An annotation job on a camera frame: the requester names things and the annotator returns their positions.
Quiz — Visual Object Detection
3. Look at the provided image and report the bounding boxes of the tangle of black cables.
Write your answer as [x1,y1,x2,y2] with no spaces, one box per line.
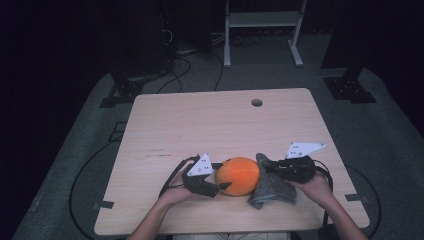
[209,31,264,48]

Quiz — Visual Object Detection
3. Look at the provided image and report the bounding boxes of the thin black floor cable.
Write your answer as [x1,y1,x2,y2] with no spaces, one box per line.
[213,51,225,92]

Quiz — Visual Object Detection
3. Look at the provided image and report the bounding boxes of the hand-held gripper cable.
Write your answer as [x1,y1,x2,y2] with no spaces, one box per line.
[313,159,382,238]
[158,155,201,198]

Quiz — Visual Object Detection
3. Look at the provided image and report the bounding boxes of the orange plush toy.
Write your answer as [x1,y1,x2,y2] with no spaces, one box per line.
[214,156,261,197]

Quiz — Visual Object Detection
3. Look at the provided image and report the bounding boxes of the black stand with base plate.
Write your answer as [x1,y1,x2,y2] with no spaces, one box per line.
[320,0,378,104]
[99,49,169,109]

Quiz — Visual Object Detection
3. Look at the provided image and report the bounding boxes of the black tape strip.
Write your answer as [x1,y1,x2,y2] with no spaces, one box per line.
[93,200,115,210]
[344,193,369,203]

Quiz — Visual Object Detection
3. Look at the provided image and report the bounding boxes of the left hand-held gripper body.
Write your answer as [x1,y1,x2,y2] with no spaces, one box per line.
[181,153,221,198]

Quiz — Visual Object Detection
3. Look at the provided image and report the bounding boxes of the long black floor cable loop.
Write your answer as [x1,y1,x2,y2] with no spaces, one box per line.
[68,139,116,240]

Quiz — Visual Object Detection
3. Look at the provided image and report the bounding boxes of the black cabinet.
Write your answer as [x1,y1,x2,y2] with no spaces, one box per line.
[166,0,214,54]

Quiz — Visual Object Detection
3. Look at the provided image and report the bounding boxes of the person's left hand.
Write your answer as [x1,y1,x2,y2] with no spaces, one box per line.
[159,166,201,209]

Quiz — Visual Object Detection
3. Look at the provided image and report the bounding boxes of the white metal stand frame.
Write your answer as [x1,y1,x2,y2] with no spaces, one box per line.
[223,0,309,69]

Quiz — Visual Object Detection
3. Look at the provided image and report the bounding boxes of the dark round object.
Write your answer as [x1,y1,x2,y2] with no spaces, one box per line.
[316,223,338,240]

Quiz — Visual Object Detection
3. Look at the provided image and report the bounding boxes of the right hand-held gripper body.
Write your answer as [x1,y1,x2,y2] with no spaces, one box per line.
[276,142,327,184]

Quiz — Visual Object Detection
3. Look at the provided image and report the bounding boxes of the person's right hand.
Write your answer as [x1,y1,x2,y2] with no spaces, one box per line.
[288,171,334,209]

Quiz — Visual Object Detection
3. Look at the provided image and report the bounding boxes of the right hand-held gripper cable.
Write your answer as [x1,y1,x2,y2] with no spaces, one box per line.
[313,159,382,238]

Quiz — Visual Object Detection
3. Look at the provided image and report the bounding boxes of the person's trousers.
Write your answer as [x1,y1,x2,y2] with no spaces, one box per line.
[173,232,293,240]

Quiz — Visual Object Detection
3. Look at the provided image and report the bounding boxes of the left hand-held gripper cable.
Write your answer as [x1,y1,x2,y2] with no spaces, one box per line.
[158,155,201,198]

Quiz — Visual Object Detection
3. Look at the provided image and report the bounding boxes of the grey towel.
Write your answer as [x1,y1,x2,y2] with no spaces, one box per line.
[247,152,298,210]

